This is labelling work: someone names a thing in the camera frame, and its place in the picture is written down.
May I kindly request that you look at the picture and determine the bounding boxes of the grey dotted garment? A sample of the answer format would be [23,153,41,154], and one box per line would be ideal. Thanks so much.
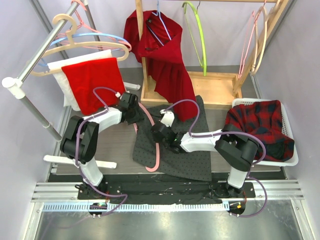
[147,95,212,181]

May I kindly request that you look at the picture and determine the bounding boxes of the dark red skirt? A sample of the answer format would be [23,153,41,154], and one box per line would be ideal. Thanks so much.
[124,10,198,122]

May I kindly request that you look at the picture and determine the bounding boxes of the blue wire hanger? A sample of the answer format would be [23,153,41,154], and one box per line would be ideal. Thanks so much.
[146,0,172,47]

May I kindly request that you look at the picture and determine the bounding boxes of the white plastic laundry basket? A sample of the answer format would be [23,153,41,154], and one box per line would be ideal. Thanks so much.
[231,98,299,167]

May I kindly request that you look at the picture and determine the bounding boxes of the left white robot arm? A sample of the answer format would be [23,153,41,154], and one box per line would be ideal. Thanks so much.
[60,92,144,200]

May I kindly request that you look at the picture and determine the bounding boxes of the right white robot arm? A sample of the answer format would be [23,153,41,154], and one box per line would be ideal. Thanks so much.
[150,122,264,198]

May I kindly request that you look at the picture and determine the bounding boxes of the blue hanger left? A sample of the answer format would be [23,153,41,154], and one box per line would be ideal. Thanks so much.
[43,32,132,61]

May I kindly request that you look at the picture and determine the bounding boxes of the beige wooden hanger left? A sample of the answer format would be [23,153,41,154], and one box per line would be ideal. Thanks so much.
[40,13,132,61]

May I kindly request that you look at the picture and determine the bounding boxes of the beige wooden hanger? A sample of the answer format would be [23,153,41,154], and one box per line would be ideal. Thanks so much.
[40,13,132,61]
[250,0,286,76]

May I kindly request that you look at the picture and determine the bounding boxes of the green hanger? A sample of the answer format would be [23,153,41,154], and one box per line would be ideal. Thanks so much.
[181,1,207,77]

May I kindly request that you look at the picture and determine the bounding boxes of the beige wooden hanger right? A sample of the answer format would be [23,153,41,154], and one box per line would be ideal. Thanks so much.
[250,0,286,76]

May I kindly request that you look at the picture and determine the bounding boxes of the bright red hung garment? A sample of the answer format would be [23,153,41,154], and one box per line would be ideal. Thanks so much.
[61,57,126,116]

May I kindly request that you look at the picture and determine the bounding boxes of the white hung cloth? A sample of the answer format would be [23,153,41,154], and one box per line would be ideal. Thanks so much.
[47,50,114,112]

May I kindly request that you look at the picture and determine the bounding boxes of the wooden clothes rack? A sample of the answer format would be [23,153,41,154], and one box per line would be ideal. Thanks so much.
[134,0,291,108]

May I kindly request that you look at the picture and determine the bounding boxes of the red plaid garment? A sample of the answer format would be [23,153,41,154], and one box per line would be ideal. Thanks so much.
[225,100,295,162]

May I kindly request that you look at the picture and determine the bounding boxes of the metal clothes rack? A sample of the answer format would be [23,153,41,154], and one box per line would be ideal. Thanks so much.
[2,0,131,165]

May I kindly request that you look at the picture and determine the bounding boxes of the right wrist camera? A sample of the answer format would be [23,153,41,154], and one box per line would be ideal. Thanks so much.
[160,109,175,128]

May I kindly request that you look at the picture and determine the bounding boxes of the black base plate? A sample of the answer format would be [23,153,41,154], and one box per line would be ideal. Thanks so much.
[75,173,256,205]

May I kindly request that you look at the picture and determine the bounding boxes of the white cable duct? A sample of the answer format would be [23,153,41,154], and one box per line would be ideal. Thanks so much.
[42,201,230,212]

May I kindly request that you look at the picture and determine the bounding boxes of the thin pink wire hanger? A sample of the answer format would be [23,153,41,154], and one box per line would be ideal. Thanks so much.
[238,0,268,78]

